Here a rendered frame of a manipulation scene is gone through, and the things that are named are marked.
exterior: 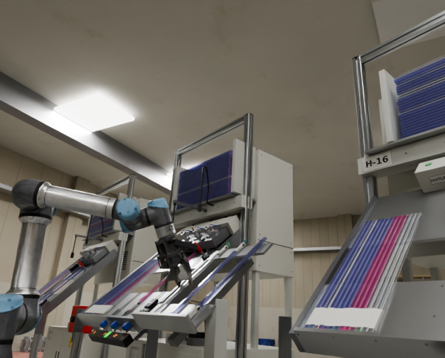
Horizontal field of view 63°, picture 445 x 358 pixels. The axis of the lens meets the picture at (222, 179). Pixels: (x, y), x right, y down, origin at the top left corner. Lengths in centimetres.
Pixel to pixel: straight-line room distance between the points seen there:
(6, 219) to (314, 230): 622
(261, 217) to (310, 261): 670
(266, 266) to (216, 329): 74
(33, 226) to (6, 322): 36
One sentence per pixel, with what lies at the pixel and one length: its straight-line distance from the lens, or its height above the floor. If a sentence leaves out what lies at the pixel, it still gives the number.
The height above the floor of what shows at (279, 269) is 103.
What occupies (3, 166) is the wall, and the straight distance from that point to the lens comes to 672.
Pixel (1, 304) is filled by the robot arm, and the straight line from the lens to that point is 137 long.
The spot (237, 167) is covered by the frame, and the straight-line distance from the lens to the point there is 203.
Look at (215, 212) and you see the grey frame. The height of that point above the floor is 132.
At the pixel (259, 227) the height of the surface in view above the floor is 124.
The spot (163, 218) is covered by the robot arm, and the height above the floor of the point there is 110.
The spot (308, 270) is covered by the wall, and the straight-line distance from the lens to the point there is 874.
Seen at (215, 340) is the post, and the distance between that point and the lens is 143.
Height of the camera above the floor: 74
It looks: 21 degrees up
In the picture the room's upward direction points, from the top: 3 degrees clockwise
